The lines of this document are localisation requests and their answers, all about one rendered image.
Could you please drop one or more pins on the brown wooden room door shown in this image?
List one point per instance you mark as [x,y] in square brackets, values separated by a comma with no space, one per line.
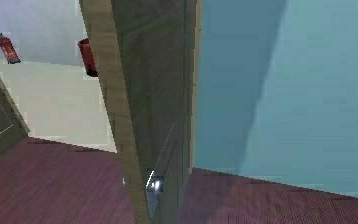
[153,83]

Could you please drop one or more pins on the red fire extinguisher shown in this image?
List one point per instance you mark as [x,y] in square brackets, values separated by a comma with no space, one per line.
[8,49]

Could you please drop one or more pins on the red bin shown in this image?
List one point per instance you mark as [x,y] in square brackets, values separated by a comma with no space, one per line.
[87,57]

